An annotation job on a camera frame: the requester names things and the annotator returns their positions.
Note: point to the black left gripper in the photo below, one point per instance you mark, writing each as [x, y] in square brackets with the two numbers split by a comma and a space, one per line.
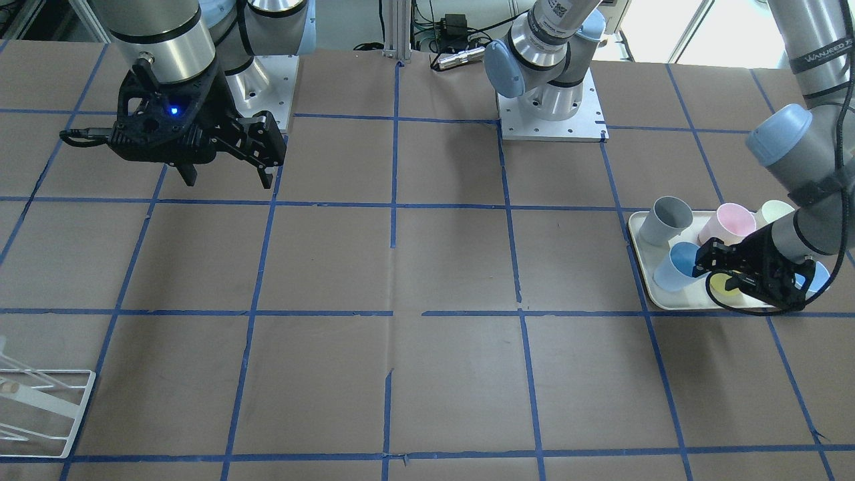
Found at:
[761, 252]

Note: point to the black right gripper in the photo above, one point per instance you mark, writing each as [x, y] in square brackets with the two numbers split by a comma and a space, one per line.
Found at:
[223, 105]

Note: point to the light blue cup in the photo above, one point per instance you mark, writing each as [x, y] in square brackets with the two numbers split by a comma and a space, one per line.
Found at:
[820, 277]
[675, 271]

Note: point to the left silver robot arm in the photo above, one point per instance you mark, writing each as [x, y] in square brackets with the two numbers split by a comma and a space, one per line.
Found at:
[807, 147]

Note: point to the yellow cup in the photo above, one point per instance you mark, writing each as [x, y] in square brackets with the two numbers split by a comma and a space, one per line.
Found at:
[718, 283]

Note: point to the pink cup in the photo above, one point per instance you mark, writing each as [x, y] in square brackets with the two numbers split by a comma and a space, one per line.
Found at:
[730, 223]

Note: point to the cream white cup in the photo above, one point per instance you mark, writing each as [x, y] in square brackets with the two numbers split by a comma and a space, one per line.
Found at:
[771, 211]

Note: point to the grey cup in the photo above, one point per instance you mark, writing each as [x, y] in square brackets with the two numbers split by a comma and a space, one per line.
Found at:
[668, 217]

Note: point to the cream plastic tray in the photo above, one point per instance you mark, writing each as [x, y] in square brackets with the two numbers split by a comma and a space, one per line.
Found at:
[694, 297]

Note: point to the black power adapter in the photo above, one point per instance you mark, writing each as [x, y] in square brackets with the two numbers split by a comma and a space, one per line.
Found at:
[454, 27]

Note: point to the white wire dish rack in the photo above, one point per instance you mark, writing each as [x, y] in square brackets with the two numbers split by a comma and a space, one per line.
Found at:
[42, 409]

